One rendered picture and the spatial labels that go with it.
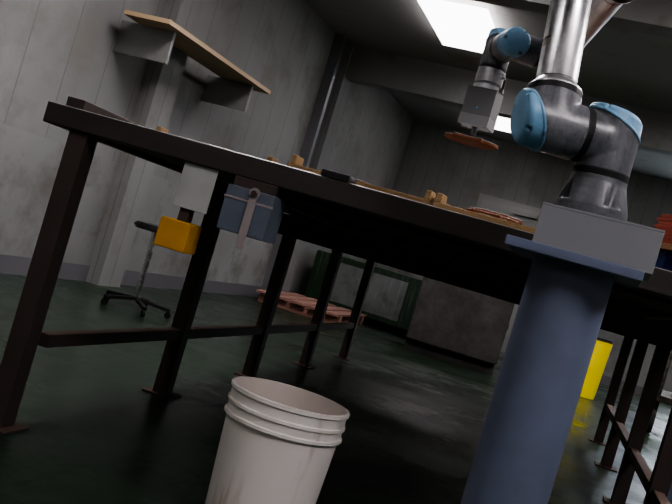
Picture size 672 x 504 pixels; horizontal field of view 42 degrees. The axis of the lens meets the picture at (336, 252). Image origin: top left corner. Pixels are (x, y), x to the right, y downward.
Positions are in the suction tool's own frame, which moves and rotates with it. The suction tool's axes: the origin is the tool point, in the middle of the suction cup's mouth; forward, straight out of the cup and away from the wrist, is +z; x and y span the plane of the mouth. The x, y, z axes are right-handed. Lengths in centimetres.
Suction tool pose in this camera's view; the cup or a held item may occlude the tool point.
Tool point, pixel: (470, 144)
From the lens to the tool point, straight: 240.7
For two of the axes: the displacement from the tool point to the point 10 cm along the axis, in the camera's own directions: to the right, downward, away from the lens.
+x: -4.3, -1.2, -8.9
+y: -8.6, -2.6, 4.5
